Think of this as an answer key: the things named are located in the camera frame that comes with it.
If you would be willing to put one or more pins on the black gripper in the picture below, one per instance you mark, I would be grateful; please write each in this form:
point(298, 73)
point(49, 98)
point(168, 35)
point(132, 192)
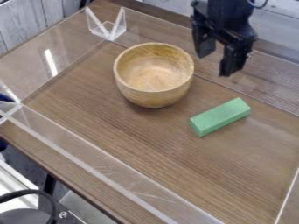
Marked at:
point(222, 21)

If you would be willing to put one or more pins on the green rectangular block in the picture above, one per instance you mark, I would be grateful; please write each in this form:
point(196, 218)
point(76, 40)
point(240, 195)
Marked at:
point(220, 116)

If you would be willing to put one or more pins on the brown wooden bowl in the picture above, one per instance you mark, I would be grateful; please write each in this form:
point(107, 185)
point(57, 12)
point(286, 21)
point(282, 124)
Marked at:
point(153, 74)

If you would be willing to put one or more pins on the black table leg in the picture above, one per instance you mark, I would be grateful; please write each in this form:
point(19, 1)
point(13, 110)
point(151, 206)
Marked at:
point(49, 184)

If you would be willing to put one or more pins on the clear acrylic corner bracket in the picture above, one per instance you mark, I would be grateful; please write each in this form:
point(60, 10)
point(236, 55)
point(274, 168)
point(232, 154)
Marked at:
point(107, 30)

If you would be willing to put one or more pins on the clear acrylic tray wall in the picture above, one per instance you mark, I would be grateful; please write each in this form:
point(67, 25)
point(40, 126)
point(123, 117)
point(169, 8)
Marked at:
point(116, 188)

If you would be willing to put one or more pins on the metal base plate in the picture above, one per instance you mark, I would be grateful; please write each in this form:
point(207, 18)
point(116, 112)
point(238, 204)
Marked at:
point(88, 214)

